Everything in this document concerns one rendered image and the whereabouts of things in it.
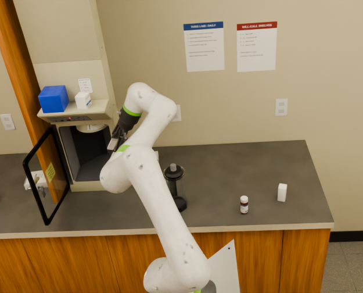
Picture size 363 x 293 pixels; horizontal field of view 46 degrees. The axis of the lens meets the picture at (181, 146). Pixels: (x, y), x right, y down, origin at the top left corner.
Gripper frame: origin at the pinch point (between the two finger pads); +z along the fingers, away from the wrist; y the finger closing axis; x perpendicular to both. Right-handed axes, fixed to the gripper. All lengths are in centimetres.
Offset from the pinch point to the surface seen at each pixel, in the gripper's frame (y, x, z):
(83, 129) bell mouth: -18.5, -11.4, 4.6
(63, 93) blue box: -16.0, -27.2, -15.8
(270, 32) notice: -35, 69, -69
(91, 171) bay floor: -19.5, 2.3, 33.8
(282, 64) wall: -29, 84, -56
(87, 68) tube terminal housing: -19.5, -19.9, -29.6
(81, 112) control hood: -7.1, -19.1, -13.9
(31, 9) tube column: -30, -48, -45
